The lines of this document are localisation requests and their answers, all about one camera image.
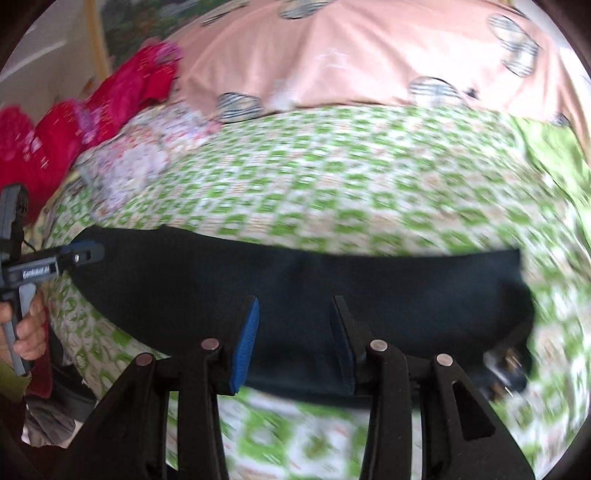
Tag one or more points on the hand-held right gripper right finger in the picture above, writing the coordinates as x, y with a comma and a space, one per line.
344, 344

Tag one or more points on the wall poster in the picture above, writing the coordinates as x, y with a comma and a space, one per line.
134, 27

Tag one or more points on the dark pants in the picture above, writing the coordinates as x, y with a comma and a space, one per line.
295, 300

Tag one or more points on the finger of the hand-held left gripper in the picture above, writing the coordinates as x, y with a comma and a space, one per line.
83, 255

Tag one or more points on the pink printed quilt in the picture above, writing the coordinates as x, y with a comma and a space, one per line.
369, 50

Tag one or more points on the green patterned bed sheet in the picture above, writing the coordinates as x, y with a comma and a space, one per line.
351, 194

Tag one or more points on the red cloth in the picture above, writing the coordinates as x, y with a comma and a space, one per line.
69, 124

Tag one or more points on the floral pale cloth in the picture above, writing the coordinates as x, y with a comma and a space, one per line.
138, 147

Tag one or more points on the person's left hand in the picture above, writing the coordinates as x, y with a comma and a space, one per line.
30, 325

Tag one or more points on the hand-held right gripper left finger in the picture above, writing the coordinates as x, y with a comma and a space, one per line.
244, 347

